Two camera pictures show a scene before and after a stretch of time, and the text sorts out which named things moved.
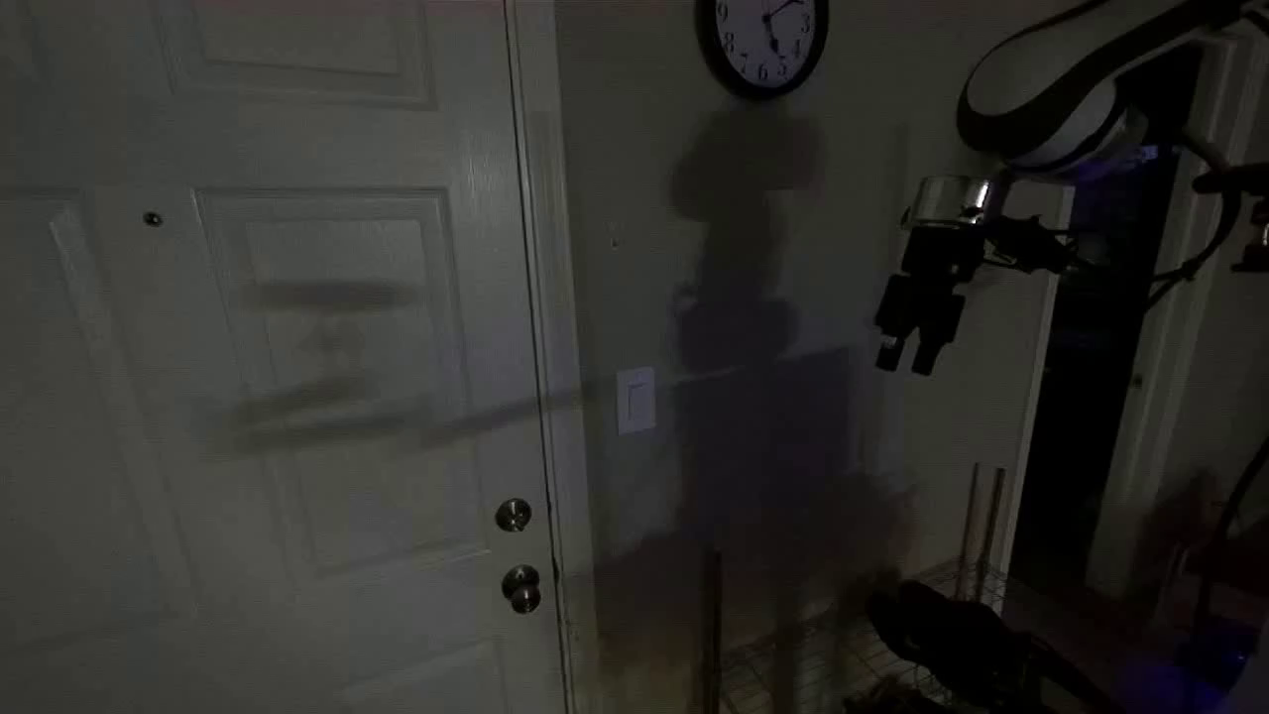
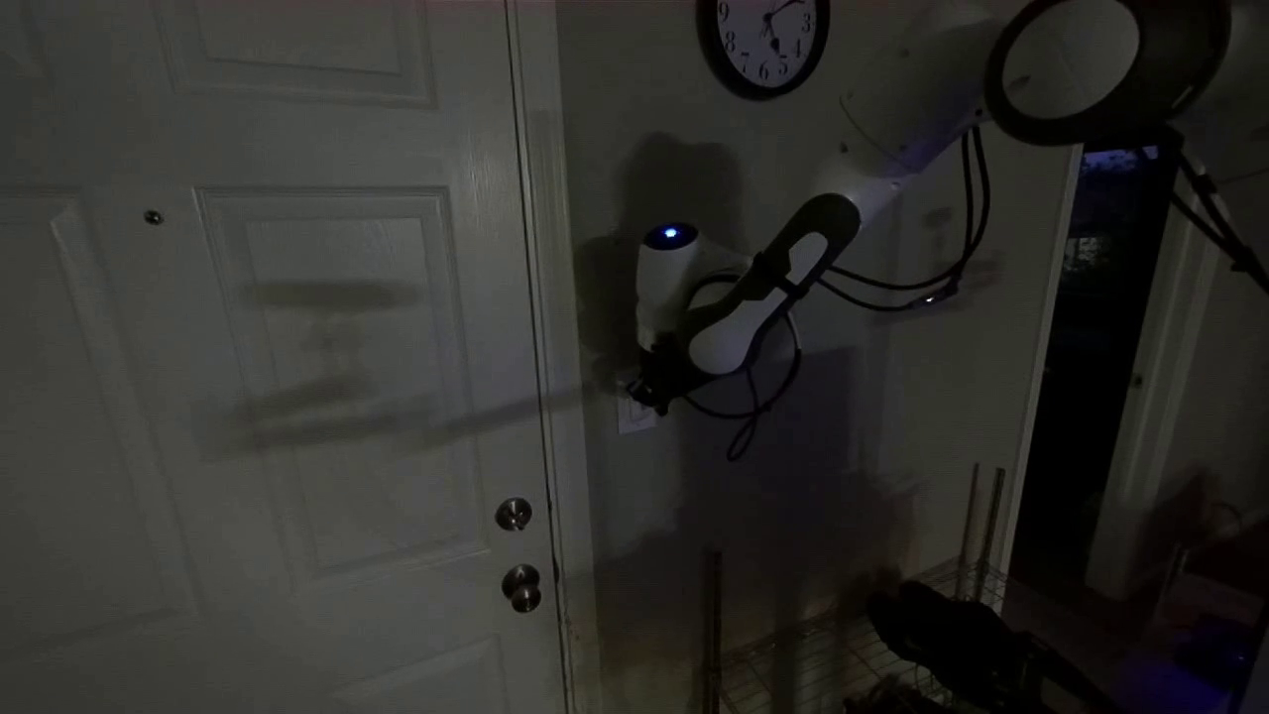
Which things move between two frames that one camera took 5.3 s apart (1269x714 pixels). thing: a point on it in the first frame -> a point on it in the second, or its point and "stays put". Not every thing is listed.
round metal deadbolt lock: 514,512 stays put
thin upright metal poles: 992,587 stays put
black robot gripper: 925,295 -> 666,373
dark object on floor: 951,634 stays put
